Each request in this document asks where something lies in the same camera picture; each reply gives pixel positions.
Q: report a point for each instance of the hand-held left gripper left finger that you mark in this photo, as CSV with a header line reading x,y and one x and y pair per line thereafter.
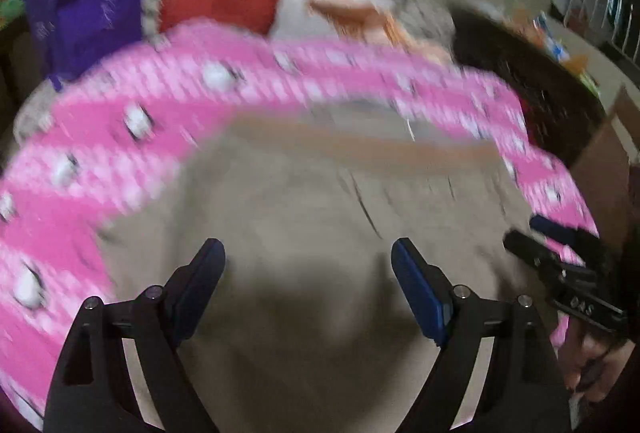
x,y
200,283

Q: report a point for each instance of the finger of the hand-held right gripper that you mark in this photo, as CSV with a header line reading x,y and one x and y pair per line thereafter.
x,y
552,230
535,255

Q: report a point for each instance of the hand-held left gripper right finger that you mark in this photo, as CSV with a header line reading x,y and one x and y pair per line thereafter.
x,y
417,288

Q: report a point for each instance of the beige zip jacket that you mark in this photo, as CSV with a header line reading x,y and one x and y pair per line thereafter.
x,y
300,213

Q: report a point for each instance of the person's right hand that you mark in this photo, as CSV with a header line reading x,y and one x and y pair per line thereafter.
x,y
600,373

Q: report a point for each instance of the pink penguin print blanket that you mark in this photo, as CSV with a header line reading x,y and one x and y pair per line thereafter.
x,y
100,138

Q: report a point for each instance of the peach fringed scarf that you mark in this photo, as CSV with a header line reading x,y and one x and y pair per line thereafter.
x,y
360,13

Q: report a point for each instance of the white pillow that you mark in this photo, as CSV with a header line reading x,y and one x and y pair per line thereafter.
x,y
295,8

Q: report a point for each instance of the purple garment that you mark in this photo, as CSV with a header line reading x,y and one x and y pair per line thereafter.
x,y
85,13

